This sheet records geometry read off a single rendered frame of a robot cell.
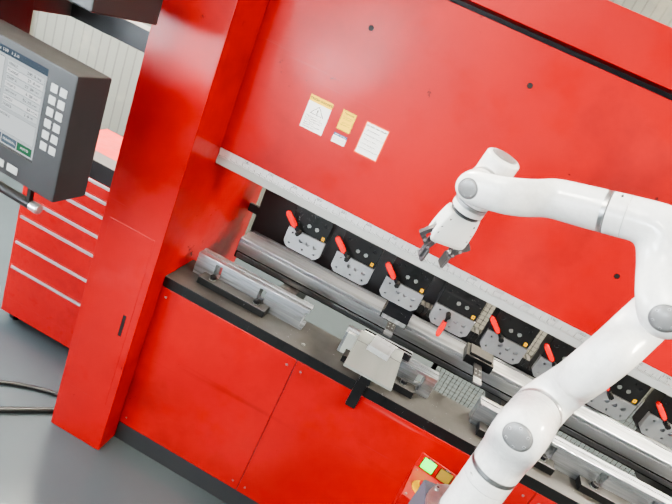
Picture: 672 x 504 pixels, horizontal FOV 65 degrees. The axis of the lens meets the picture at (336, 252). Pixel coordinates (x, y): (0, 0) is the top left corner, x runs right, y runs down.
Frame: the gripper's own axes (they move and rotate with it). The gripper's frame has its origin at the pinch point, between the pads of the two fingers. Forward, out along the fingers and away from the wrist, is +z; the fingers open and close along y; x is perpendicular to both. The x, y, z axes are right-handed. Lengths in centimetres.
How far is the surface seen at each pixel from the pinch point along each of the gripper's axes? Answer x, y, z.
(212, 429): -23, 24, 129
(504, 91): -49, -16, -34
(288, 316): -42, 12, 74
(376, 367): -12, -15, 58
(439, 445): 1, -48, 75
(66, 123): -25, 96, 13
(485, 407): -9, -61, 61
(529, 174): -37, -34, -17
